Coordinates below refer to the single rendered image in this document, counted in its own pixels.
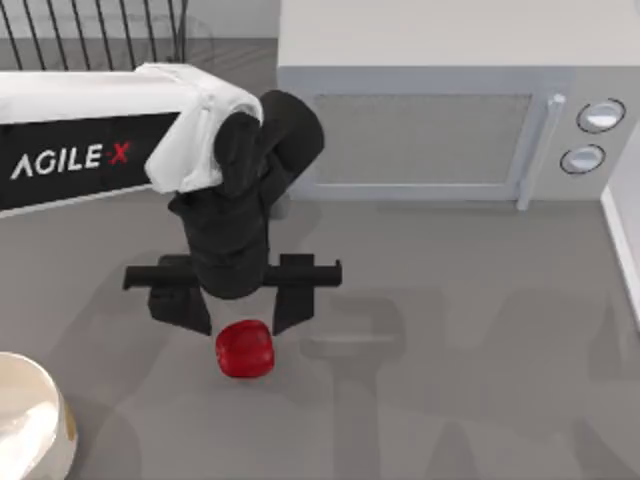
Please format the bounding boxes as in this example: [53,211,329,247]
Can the cream bowl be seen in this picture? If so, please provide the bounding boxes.
[0,351,80,480]

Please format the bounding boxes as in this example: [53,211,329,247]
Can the large microwave knob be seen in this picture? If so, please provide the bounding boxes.
[576,98,628,134]

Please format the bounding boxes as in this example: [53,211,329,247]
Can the red apple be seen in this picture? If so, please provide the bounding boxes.
[214,319,278,382]

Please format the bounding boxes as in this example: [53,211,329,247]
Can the black wire rack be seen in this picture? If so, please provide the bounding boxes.
[0,0,192,72]

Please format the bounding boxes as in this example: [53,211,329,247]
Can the pale microwave oven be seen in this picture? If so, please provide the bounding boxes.
[276,0,632,212]

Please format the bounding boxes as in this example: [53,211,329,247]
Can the microwave oven door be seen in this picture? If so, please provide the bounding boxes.
[278,67,574,202]

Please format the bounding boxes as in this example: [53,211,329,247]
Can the microwave door handle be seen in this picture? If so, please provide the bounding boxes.
[516,91,567,212]

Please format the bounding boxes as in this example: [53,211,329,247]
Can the white panel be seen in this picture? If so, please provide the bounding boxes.
[599,119,640,334]

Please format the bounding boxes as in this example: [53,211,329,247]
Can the small microwave knob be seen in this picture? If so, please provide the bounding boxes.
[559,143,608,177]

